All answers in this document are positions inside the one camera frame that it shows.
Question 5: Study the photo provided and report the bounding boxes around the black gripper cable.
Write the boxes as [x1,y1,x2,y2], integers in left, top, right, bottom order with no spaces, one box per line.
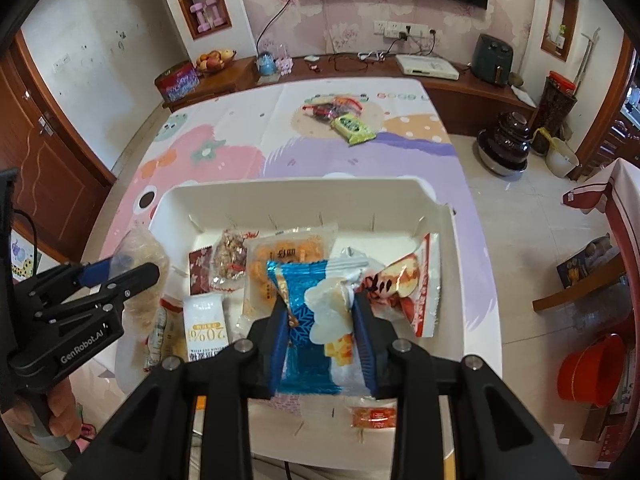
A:
[11,209,68,263]

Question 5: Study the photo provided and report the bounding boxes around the white rice cracker packet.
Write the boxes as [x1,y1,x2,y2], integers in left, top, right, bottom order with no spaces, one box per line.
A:
[304,246,382,397]

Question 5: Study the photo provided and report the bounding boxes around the black cable on cabinet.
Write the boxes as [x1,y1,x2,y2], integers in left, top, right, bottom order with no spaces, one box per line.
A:
[326,51,369,74]

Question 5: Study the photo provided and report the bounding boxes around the dark blue box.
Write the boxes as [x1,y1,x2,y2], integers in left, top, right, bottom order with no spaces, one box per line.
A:
[556,236,612,290]

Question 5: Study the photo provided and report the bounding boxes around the bowl of fruit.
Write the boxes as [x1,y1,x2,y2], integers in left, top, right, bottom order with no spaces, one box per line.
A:
[195,48,237,74]

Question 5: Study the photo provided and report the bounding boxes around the dark jar red lid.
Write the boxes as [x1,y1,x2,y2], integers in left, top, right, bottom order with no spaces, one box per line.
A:
[531,71,579,157]

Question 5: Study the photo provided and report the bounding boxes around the pink dumbbells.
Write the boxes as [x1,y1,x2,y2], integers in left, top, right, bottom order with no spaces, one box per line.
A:
[189,0,226,32]

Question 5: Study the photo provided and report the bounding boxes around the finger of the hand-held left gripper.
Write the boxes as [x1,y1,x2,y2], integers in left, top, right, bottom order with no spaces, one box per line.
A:
[19,255,132,307]
[34,261,162,324]

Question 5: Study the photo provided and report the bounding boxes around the cartoon printed table cover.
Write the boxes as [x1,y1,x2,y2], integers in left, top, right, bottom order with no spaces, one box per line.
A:
[100,77,497,461]

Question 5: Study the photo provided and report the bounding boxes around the dark brown ceramic pot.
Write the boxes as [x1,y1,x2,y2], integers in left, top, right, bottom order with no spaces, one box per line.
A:
[476,111,532,177]

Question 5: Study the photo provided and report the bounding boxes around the white plastic bin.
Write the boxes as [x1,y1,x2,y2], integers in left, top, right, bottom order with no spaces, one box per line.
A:
[149,174,469,467]

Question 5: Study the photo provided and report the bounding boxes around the wooden cabinet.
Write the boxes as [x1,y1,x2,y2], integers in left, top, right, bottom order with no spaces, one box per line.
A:
[162,54,539,137]

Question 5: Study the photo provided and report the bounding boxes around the brown wooden door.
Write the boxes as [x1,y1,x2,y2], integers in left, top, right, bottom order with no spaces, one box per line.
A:
[0,30,119,262]

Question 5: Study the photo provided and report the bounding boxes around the dark green air fryer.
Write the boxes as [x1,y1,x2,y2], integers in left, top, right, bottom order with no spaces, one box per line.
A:
[472,33,516,86]

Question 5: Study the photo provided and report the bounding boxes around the white red stick packet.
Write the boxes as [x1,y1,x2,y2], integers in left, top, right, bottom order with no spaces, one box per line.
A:
[144,299,169,372]

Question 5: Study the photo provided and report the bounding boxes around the white red tablecloth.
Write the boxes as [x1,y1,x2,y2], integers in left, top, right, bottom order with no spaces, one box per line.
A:
[561,156,640,313]

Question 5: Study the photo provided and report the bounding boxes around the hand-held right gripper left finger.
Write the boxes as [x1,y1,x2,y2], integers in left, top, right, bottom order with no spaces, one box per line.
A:
[65,295,291,480]

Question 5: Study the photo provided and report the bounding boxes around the clear packet yellow snack balls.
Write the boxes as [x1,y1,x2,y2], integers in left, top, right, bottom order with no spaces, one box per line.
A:
[241,224,339,322]

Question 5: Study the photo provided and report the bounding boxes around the clear bag pale puffed rice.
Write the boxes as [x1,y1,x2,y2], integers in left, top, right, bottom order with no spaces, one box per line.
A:
[116,227,172,332]

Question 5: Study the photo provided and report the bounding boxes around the red plastic basin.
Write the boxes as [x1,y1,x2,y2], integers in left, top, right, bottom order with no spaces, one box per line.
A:
[556,332,627,409]

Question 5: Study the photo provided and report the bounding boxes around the red print nut crisp packet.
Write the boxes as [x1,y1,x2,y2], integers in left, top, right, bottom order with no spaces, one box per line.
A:
[210,229,249,292]

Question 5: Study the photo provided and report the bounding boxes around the person's left hand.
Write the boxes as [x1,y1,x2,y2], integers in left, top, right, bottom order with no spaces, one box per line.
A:
[10,376,83,443]

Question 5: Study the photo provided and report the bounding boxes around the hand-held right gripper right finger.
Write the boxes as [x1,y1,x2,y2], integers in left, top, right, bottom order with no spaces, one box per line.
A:
[352,292,581,480]

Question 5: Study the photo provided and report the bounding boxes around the white red edged snack packet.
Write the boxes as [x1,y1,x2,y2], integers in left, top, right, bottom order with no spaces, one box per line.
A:
[360,232,444,339]

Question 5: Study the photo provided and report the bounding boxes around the red tin box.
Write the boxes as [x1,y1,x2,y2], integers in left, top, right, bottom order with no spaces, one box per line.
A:
[154,61,201,104]

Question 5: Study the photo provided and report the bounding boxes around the small orange candy packet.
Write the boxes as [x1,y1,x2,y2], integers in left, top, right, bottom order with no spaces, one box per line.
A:
[349,405,397,431]

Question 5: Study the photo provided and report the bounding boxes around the white wall power strip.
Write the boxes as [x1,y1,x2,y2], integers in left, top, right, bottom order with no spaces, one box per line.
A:
[374,20,438,41]

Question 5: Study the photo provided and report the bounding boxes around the dark red snack packet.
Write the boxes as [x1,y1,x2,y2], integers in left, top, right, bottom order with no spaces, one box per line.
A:
[188,246,214,297]

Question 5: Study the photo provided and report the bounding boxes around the white set-top box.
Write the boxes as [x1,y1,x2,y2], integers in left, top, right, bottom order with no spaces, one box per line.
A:
[395,53,461,82]

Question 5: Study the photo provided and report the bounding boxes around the orange red snack packet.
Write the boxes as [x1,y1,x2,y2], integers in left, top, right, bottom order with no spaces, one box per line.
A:
[327,96,366,112]

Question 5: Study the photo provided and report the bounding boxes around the shiny blue snack packet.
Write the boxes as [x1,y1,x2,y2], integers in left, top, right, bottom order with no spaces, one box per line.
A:
[264,259,347,397]

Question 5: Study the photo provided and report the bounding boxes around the green snack packet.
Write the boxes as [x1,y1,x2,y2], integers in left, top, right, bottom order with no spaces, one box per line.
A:
[331,114,377,148]

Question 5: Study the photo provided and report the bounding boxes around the white bucket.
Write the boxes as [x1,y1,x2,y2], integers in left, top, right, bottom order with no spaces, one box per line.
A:
[544,136,582,179]

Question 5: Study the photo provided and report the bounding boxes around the white gold print snack packet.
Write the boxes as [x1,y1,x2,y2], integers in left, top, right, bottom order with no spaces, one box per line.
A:
[181,293,224,364]

